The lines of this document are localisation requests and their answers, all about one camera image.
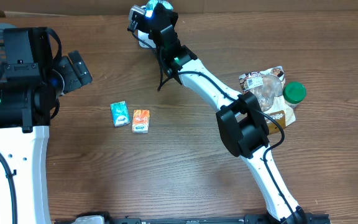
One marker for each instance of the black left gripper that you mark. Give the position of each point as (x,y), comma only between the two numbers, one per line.
(66,65)

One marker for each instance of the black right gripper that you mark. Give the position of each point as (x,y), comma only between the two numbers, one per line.
(173,18)

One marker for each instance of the green blue tissue packet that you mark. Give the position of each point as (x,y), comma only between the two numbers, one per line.
(120,114)

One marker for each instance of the orange tissue packet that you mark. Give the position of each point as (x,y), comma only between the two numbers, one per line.
(141,121)

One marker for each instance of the brown bread snack bag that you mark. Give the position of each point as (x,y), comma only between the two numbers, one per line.
(267,86)

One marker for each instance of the green lid white jar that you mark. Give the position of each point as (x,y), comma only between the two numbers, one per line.
(294,93)

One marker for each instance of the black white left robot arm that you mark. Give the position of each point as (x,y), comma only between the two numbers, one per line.
(32,79)

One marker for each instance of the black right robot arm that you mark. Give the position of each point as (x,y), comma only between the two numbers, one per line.
(242,124)

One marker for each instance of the white barcode scanner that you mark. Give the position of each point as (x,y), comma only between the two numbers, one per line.
(145,38)

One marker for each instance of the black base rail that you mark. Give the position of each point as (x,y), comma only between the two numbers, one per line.
(247,219)

